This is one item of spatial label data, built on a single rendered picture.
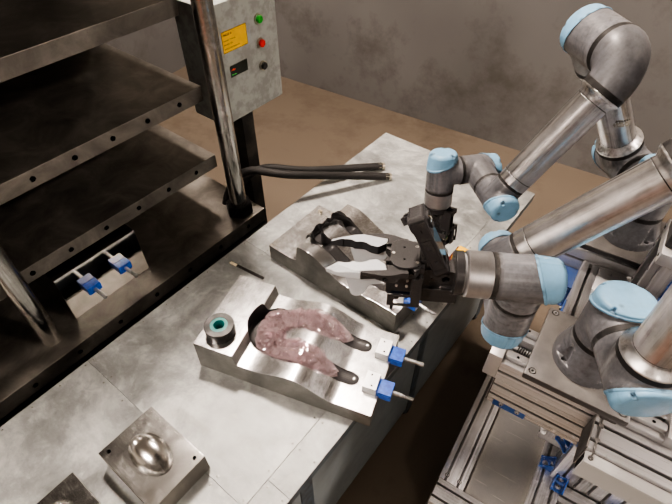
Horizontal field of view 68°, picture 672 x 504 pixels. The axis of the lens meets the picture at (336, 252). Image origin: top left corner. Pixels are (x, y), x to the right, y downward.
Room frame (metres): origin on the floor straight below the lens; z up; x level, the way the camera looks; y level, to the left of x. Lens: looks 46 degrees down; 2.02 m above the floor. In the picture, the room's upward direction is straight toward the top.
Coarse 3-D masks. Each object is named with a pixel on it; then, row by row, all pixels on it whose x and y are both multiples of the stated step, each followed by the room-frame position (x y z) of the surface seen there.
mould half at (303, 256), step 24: (312, 216) 1.30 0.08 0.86; (360, 216) 1.23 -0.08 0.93; (288, 240) 1.18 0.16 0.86; (312, 240) 1.11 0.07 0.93; (288, 264) 1.11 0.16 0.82; (312, 264) 1.04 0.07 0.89; (336, 288) 0.98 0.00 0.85; (360, 312) 0.93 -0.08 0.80; (384, 312) 0.87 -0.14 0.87; (408, 312) 0.91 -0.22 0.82
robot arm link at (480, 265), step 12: (468, 252) 0.53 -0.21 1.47; (480, 252) 0.53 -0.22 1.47; (492, 252) 0.54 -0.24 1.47; (468, 264) 0.51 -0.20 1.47; (480, 264) 0.51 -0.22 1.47; (492, 264) 0.51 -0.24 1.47; (468, 276) 0.49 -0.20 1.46; (480, 276) 0.49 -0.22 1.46; (492, 276) 0.49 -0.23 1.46; (468, 288) 0.48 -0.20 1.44; (480, 288) 0.48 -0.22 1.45; (492, 288) 0.48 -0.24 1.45
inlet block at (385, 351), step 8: (384, 344) 0.76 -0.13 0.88; (392, 344) 0.76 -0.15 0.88; (376, 352) 0.73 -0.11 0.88; (384, 352) 0.73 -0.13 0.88; (392, 352) 0.74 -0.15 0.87; (400, 352) 0.74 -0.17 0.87; (384, 360) 0.72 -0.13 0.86; (392, 360) 0.72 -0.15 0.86; (400, 360) 0.72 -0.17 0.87; (408, 360) 0.72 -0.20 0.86; (416, 360) 0.72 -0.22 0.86
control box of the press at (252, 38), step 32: (224, 0) 1.61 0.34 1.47; (256, 0) 1.71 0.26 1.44; (192, 32) 1.59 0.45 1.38; (224, 32) 1.59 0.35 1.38; (256, 32) 1.70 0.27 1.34; (192, 64) 1.62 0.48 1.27; (224, 64) 1.58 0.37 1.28; (256, 64) 1.69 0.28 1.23; (256, 96) 1.67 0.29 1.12; (256, 160) 1.70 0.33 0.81; (256, 192) 1.68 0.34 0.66
